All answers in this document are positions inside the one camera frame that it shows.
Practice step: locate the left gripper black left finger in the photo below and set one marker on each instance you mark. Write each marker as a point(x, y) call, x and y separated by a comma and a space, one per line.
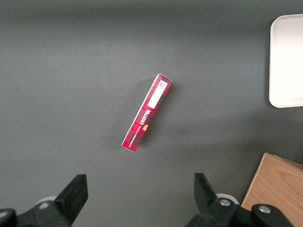
point(71, 196)

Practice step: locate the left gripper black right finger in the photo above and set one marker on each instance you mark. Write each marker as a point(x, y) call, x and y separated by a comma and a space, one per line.
point(206, 203)

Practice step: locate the white rectangular tray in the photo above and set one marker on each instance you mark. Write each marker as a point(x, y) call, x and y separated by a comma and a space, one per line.
point(288, 61)

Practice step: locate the light wooden board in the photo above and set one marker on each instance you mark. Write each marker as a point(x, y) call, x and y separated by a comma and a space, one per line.
point(277, 186)

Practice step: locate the red tartan shortbread box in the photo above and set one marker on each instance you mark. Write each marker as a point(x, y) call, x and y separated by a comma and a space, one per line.
point(148, 113)

